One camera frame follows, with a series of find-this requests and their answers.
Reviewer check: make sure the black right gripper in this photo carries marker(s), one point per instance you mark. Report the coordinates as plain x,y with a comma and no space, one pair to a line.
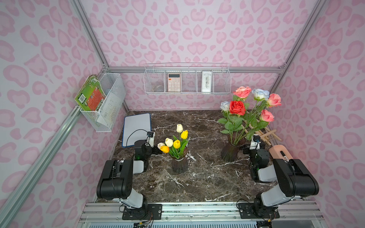
247,151

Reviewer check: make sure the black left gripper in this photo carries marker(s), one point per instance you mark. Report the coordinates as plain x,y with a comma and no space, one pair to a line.
155,150

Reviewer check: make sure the orange tulip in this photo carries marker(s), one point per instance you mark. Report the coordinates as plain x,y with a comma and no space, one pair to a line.
168,150

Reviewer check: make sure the small yellow tulip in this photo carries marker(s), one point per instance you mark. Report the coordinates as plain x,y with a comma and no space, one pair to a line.
177,148

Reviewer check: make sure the purple glass vase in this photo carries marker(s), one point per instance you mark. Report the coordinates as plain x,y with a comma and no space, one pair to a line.
180,165
229,151

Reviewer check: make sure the wooden easel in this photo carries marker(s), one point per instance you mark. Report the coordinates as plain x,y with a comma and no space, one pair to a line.
268,136

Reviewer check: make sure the blue framed whiteboard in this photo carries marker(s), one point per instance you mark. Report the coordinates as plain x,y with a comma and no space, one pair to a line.
135,128

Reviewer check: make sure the cream white tulip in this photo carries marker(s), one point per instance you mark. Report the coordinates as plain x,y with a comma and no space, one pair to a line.
170,143
179,128

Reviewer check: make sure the red rose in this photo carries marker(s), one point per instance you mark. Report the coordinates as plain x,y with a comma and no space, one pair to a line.
233,120

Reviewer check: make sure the pink rose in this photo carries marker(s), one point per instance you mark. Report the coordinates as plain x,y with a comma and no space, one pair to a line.
242,92
259,123
274,100

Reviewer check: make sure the white rose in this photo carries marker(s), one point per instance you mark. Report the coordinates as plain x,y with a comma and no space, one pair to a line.
225,106
260,95

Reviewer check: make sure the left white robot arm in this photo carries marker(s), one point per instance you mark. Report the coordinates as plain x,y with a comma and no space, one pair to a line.
116,180

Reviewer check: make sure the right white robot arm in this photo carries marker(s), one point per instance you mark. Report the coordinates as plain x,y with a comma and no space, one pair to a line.
293,178

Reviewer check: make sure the pink eraser holder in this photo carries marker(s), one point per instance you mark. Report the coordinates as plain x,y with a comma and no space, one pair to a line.
275,152

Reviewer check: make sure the black marker pen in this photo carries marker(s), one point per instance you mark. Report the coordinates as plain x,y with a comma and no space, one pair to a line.
284,156

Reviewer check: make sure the white mesh side basket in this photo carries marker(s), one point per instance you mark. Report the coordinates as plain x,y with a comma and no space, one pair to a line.
104,119

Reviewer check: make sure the pink calculator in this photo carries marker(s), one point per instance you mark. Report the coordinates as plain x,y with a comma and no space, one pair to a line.
174,82

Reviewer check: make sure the green red booklet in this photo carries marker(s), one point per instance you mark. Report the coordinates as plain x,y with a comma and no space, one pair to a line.
91,96

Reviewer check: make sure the white remote control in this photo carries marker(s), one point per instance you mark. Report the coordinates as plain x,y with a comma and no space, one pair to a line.
206,86

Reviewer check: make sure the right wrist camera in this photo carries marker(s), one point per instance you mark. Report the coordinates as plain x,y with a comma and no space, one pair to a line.
255,142

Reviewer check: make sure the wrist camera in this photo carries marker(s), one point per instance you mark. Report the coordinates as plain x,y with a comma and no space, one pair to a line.
255,142
150,137

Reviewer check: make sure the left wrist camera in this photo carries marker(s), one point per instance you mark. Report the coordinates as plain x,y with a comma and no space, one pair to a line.
150,137

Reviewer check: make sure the white wire wall basket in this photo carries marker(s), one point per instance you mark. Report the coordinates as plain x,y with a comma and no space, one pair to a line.
155,78

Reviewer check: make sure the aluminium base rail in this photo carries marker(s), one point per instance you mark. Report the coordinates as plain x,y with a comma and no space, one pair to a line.
295,214

